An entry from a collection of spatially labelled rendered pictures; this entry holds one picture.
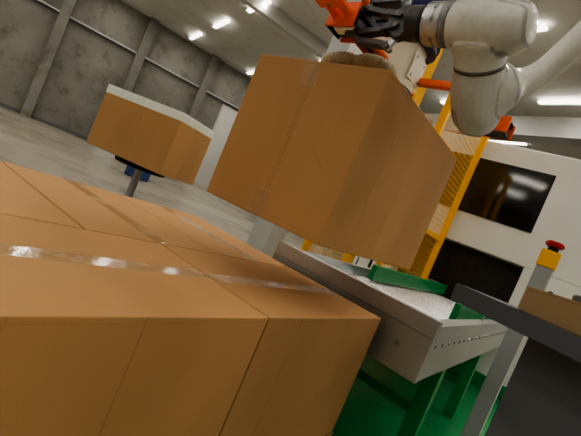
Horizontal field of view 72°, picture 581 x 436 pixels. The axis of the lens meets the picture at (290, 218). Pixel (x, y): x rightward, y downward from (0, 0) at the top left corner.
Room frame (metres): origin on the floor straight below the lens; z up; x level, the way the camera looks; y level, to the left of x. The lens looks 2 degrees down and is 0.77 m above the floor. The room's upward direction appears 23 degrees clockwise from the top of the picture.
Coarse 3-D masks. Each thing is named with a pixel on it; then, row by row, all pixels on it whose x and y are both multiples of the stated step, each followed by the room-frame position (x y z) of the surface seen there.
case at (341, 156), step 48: (288, 96) 0.99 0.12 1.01; (336, 96) 0.91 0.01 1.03; (384, 96) 0.85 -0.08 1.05; (240, 144) 1.05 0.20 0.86; (288, 144) 0.96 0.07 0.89; (336, 144) 0.88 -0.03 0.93; (384, 144) 0.92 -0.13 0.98; (432, 144) 1.13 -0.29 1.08; (240, 192) 1.01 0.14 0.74; (288, 192) 0.92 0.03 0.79; (336, 192) 0.85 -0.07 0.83; (384, 192) 1.00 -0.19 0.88; (432, 192) 1.25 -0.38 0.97; (336, 240) 0.90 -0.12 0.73; (384, 240) 1.09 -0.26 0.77
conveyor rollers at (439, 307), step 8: (368, 280) 2.19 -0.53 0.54; (376, 288) 1.97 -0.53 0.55; (384, 288) 2.13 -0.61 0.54; (392, 288) 2.29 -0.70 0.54; (400, 288) 2.46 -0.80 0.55; (408, 288) 2.70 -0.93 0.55; (392, 296) 1.92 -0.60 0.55; (400, 296) 2.08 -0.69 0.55; (408, 296) 2.23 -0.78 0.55; (416, 296) 2.39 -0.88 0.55; (424, 296) 2.62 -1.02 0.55; (432, 296) 2.94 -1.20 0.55; (440, 296) 3.25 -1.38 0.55; (408, 304) 1.87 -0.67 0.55; (416, 304) 2.02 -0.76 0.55; (424, 304) 2.18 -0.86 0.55; (432, 304) 2.33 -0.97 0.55; (440, 304) 2.56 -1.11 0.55; (448, 304) 2.79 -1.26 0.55; (432, 312) 1.97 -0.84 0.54; (440, 312) 2.12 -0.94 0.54; (448, 312) 2.27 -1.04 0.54
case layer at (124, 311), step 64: (0, 192) 0.86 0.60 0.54; (64, 192) 1.13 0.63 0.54; (0, 256) 0.54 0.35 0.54; (64, 256) 0.64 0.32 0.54; (128, 256) 0.79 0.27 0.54; (192, 256) 1.01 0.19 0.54; (256, 256) 1.43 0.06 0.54; (0, 320) 0.40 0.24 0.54; (64, 320) 0.46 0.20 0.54; (128, 320) 0.52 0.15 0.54; (192, 320) 0.62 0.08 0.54; (256, 320) 0.75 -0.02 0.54; (320, 320) 0.94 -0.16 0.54; (0, 384) 0.42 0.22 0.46; (64, 384) 0.48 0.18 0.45; (128, 384) 0.56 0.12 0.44; (192, 384) 0.67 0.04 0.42; (256, 384) 0.82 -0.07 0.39; (320, 384) 1.07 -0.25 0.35
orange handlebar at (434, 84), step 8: (320, 0) 0.92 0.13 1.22; (328, 0) 0.91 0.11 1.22; (336, 0) 0.90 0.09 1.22; (344, 0) 0.92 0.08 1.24; (328, 8) 0.95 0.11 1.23; (336, 8) 0.97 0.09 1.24; (344, 8) 0.93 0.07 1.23; (360, 48) 1.10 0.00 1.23; (384, 56) 1.10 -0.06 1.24; (424, 80) 1.16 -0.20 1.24; (432, 80) 1.15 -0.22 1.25; (440, 80) 1.14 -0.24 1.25; (432, 88) 1.16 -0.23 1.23; (440, 88) 1.14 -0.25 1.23; (448, 88) 1.12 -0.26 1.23
